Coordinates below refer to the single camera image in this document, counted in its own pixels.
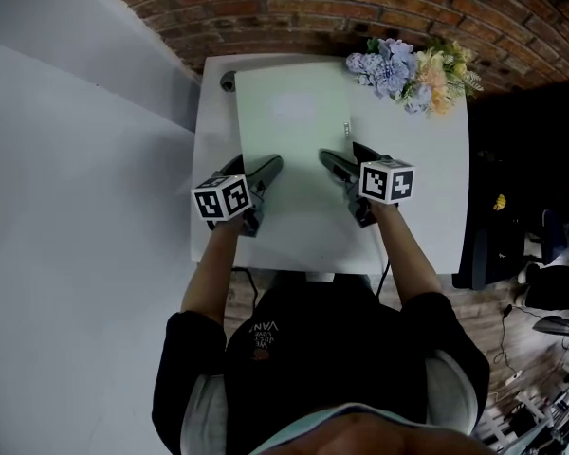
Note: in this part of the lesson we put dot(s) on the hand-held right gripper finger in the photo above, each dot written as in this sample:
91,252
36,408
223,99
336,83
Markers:
336,164
366,153

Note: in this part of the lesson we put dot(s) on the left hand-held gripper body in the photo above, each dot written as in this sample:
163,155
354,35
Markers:
220,197

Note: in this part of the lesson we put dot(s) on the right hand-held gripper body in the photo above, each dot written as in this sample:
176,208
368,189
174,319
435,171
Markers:
386,180

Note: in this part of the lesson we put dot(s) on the pale green folder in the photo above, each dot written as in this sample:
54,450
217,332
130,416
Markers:
294,112

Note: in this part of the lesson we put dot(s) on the person's right forearm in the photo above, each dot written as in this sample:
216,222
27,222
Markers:
408,254

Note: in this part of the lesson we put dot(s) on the person's left forearm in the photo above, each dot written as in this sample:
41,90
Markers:
213,268

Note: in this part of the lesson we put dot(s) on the small metal clip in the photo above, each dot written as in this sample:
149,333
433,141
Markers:
346,129

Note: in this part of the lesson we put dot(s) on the small grey round object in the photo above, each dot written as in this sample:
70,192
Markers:
227,82

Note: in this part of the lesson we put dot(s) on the artificial flower bouquet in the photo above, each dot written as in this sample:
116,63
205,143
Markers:
408,74

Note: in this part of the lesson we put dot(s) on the small yellow object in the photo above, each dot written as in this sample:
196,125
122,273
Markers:
501,202

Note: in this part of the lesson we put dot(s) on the black cabinet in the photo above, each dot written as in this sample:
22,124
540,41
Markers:
495,235

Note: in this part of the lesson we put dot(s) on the dark office chair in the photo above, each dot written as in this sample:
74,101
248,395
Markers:
552,237

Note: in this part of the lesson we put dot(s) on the person's black shirt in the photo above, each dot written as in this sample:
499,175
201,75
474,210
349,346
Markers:
322,358

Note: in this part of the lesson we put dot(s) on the white power strip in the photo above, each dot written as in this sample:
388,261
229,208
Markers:
514,377

